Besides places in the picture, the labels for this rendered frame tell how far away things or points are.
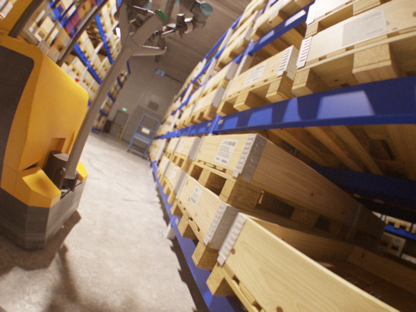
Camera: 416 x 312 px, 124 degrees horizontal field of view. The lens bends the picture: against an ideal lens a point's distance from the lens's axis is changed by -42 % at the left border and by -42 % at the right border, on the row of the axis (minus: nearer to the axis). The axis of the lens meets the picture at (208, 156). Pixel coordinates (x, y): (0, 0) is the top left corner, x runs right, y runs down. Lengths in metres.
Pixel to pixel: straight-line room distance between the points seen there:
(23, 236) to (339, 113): 1.36
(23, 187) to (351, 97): 1.27
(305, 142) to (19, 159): 1.75
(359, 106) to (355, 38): 0.27
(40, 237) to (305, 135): 1.80
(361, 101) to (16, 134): 1.26
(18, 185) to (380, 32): 1.46
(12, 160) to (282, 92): 1.26
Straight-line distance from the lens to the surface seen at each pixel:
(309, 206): 1.20
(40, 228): 1.03
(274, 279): 0.57
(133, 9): 1.11
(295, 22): 1.59
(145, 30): 1.16
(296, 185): 1.07
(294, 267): 0.53
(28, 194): 0.92
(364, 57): 0.72
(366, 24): 0.85
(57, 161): 1.17
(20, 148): 0.91
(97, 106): 1.06
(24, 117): 0.91
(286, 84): 1.00
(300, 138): 1.51
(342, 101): 0.72
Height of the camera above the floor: 0.73
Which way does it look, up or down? 4 degrees up
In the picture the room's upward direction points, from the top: 24 degrees clockwise
